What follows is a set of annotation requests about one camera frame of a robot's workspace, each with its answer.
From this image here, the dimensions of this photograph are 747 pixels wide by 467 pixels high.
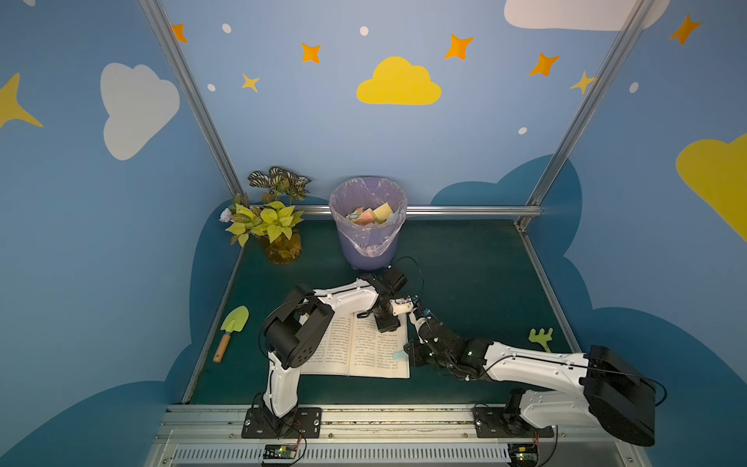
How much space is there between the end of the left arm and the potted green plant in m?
0.31

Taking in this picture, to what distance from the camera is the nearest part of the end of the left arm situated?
2.34 ft

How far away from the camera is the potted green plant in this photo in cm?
88
